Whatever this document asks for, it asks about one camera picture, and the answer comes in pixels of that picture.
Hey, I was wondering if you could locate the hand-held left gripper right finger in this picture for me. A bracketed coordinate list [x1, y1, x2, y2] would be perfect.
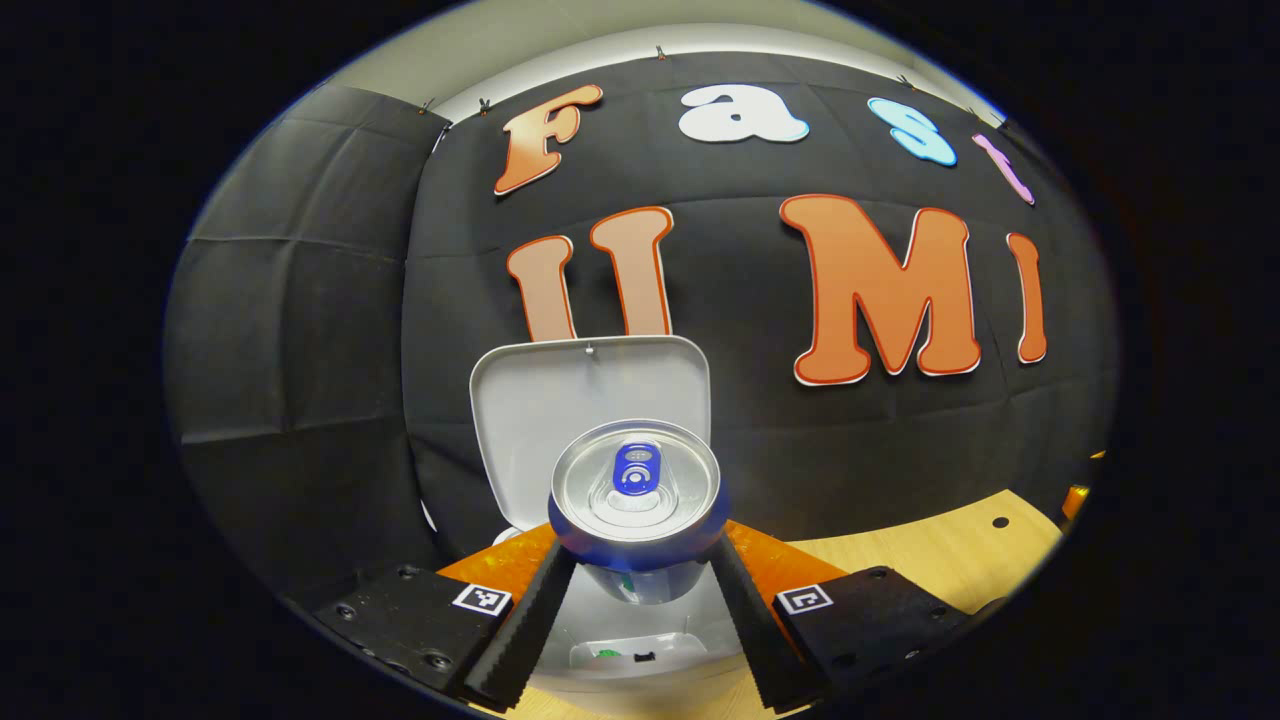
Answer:
[708, 520, 971, 713]

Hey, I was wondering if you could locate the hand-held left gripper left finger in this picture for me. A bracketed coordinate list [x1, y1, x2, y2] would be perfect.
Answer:
[310, 522, 581, 713]

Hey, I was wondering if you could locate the blue pop can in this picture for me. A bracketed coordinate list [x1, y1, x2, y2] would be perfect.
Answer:
[547, 418, 731, 606]

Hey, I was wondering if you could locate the white desktop garbage bin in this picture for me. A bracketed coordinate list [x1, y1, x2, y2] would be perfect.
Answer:
[469, 335, 761, 701]

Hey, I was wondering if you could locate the wooden desktop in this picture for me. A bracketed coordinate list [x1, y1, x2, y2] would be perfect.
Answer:
[495, 488, 1063, 720]

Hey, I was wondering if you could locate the black backdrop cloth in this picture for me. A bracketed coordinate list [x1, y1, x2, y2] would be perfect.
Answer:
[163, 50, 1119, 601]

